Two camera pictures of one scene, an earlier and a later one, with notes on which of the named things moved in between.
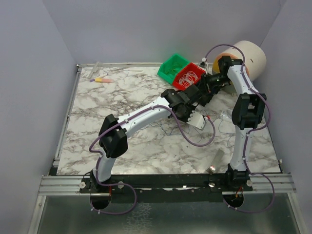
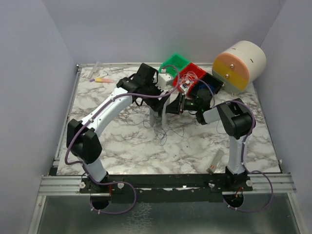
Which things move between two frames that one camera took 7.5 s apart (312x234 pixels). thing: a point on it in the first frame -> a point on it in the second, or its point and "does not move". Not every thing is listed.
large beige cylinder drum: (255, 57) does not move
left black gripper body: (197, 91) -> (157, 104)
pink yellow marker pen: (102, 80) does not move
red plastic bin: (189, 75) does not move
